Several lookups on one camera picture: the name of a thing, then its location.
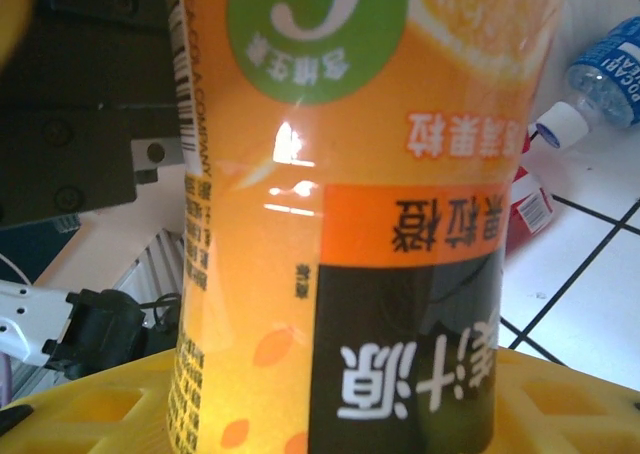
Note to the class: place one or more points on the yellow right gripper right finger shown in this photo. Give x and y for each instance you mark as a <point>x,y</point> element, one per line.
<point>570,414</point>

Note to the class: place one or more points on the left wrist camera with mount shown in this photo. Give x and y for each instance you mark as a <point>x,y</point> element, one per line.
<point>30,324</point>

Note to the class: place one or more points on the clear bottle dark blue label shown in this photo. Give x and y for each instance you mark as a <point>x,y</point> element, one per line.
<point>607,74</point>

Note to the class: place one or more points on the bottle with red gold label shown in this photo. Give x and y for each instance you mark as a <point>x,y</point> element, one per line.
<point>530,204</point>

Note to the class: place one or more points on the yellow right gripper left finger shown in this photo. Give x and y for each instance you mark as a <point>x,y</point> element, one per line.
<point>90,414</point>

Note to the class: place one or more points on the orange juice bottle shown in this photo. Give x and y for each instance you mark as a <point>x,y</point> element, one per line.
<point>350,224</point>

